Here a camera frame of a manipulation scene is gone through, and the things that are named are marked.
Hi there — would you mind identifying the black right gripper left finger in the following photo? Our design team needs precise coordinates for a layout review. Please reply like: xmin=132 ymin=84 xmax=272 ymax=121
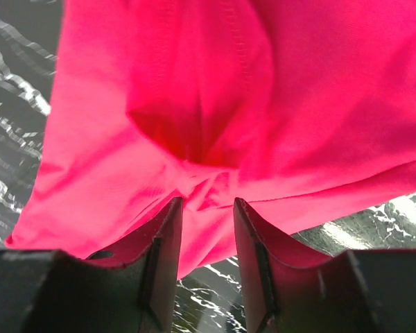
xmin=0 ymin=198 xmax=183 ymax=333

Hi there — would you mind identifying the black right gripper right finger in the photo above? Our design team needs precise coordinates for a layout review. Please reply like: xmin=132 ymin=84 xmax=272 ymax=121
xmin=234 ymin=198 xmax=416 ymax=332

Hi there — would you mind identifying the magenta pink t-shirt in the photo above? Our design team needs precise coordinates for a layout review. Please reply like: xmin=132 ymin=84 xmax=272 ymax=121
xmin=6 ymin=1 xmax=416 ymax=277

